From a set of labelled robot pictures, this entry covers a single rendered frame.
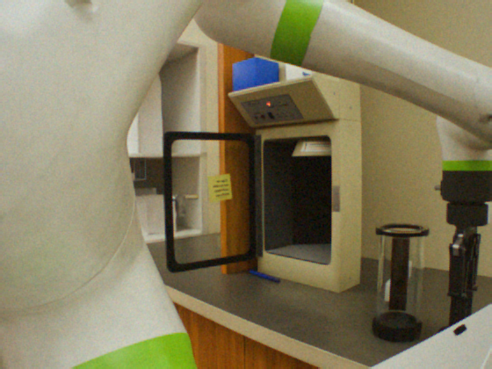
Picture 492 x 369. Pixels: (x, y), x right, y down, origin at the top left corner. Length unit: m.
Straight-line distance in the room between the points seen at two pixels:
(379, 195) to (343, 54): 1.00
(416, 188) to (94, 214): 1.28
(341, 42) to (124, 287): 0.39
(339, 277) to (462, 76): 0.68
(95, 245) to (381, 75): 0.43
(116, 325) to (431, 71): 0.46
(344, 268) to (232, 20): 0.76
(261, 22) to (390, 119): 0.99
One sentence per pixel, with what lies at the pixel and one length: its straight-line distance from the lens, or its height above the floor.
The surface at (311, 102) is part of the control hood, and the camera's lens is 1.00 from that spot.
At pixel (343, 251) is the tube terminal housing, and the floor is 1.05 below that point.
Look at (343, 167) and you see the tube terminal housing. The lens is 1.03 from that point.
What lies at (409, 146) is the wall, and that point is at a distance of 1.40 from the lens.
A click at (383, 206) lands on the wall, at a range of 1.45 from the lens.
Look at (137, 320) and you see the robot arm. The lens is 0.24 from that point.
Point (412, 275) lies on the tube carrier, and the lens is 0.77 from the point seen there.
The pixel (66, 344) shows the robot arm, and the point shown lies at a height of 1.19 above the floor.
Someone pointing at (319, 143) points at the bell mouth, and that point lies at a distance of 1.11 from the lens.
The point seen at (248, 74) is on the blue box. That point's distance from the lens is 1.12.
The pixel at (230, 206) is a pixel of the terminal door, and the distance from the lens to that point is 1.16.
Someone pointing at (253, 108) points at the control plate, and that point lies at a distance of 1.13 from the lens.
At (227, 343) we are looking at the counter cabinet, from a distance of 1.03.
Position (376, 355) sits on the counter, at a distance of 0.76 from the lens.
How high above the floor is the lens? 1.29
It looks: 3 degrees down
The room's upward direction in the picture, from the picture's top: 1 degrees counter-clockwise
